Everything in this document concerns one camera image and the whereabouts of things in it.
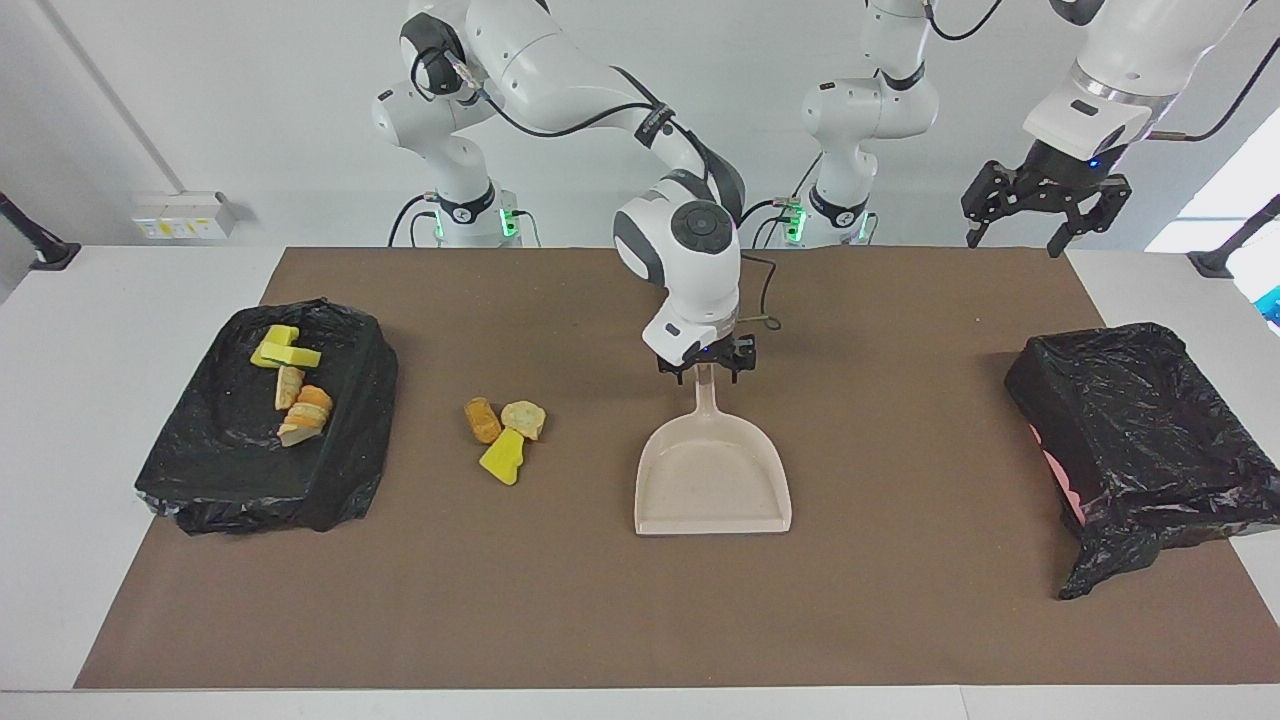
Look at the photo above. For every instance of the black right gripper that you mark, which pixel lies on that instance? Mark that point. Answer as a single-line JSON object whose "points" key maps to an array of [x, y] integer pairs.
{"points": [[710, 356]]}

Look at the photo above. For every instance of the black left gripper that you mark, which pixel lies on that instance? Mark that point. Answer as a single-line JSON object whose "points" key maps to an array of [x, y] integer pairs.
{"points": [[1055, 172]]}

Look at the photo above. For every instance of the beige plastic dustpan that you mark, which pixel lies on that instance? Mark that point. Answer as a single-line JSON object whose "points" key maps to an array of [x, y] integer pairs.
{"points": [[712, 490]]}

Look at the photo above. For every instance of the pale bread piece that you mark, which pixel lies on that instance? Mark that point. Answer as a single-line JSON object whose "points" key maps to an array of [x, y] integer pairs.
{"points": [[524, 418]]}

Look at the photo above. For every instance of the wedge yellow sponge piece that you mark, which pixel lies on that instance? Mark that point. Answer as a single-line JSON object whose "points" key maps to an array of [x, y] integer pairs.
{"points": [[503, 460]]}

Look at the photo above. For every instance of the brown bread bun piece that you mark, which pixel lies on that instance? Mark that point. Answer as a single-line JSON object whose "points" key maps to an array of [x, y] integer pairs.
{"points": [[482, 420]]}

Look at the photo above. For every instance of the striped bread chunk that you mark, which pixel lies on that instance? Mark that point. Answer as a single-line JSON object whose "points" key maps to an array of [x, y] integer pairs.
{"points": [[289, 387], [312, 405]]}

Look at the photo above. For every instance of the large notched yellow sponge piece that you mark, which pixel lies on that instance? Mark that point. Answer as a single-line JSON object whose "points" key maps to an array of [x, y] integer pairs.
{"points": [[300, 356]]}

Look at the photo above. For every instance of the small yellow sponge piece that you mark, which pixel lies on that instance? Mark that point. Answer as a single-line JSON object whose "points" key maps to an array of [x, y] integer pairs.
{"points": [[275, 338]]}

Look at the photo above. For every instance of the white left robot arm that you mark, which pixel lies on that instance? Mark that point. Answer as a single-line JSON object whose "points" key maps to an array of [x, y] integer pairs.
{"points": [[870, 100]]}

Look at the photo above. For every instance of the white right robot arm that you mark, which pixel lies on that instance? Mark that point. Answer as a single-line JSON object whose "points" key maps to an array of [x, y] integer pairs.
{"points": [[690, 260]]}

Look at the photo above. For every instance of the pink bin with black bag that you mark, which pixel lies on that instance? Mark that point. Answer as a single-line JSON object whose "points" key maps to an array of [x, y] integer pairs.
{"points": [[1150, 440]]}

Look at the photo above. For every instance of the flat black bag-lined bin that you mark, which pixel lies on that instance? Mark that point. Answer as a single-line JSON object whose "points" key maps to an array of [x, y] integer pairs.
{"points": [[230, 450]]}

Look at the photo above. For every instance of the black stand leg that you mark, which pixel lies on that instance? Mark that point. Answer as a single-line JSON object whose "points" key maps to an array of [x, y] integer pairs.
{"points": [[50, 252], [1215, 262]]}

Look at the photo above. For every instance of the blue object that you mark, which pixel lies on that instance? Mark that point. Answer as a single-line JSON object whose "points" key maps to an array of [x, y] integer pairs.
{"points": [[1273, 305]]}

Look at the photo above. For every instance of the brown table mat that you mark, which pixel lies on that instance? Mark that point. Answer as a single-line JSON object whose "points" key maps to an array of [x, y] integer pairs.
{"points": [[640, 640]]}

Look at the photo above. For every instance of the white wall outlet box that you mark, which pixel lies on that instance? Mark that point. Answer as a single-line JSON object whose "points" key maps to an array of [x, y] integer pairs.
{"points": [[185, 220]]}

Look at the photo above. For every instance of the white wall conduit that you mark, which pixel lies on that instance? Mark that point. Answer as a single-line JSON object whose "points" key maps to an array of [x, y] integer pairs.
{"points": [[118, 100]]}

